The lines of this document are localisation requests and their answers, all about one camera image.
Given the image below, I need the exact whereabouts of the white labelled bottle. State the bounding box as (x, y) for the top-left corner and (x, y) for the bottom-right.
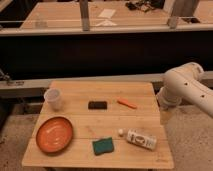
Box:
(118, 129), (157, 150)

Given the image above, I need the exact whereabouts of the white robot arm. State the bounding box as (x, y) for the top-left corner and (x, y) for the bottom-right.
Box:
(156, 62), (213, 125)

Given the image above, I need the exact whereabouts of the orange ceramic bowl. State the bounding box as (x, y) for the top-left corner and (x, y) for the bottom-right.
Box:
(36, 117), (74, 153)

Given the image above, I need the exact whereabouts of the orange marker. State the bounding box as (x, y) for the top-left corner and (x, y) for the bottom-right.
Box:
(117, 98), (137, 109)

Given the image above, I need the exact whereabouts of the green sponge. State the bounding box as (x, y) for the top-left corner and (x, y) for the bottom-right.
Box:
(92, 137), (114, 155)

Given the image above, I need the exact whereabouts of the black rectangular block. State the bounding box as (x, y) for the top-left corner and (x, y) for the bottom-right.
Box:
(88, 101), (107, 109)

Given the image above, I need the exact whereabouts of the translucent plastic cup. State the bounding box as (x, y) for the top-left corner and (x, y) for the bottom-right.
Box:
(44, 88), (62, 111)

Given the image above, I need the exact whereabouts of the white paper sheet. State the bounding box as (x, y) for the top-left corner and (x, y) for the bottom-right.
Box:
(99, 9), (115, 19)

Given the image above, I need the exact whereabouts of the metal clamp at left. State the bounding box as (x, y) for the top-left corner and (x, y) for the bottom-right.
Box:
(0, 68), (25, 87)

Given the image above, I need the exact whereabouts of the grey metal bracket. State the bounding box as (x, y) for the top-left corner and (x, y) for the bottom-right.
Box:
(167, 16), (179, 29)

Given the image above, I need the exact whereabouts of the dark cable clutter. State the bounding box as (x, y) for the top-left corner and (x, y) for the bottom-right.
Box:
(125, 0), (165, 13)

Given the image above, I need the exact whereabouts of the grey metal post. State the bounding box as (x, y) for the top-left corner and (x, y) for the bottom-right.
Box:
(79, 0), (90, 31)

